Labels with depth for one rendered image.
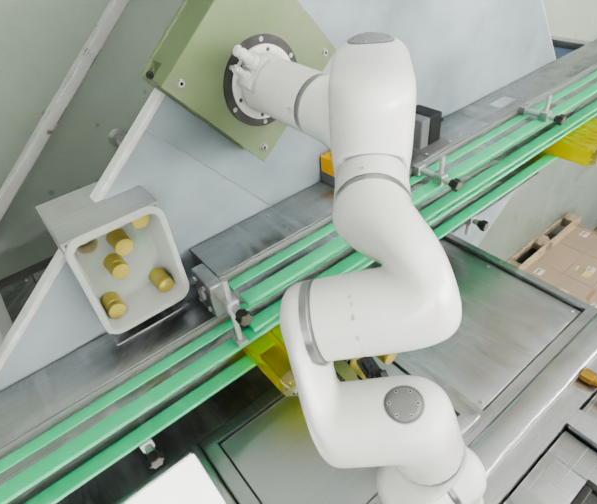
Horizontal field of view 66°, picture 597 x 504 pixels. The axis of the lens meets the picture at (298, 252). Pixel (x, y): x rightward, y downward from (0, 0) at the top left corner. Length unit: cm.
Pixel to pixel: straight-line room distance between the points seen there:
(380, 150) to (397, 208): 10
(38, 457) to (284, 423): 45
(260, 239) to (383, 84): 56
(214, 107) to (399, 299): 52
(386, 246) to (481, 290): 93
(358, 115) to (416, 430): 31
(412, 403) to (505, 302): 88
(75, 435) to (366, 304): 65
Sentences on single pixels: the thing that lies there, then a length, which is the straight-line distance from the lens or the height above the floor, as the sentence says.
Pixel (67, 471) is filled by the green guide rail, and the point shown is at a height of 93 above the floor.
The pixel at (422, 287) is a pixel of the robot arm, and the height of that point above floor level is 136.
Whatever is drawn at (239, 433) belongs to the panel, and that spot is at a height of 102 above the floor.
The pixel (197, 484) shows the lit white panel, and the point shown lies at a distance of 100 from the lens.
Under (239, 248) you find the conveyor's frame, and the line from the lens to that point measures 97.
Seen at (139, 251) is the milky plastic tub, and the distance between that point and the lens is 94.
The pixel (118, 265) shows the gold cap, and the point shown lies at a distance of 89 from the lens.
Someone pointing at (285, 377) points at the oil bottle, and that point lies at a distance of 89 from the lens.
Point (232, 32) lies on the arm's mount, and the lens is 82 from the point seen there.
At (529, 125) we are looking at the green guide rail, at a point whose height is 95.
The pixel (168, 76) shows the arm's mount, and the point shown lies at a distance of 78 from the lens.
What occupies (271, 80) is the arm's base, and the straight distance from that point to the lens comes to 77.
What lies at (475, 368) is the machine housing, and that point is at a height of 123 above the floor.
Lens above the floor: 153
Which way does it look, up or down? 40 degrees down
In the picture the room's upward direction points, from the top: 126 degrees clockwise
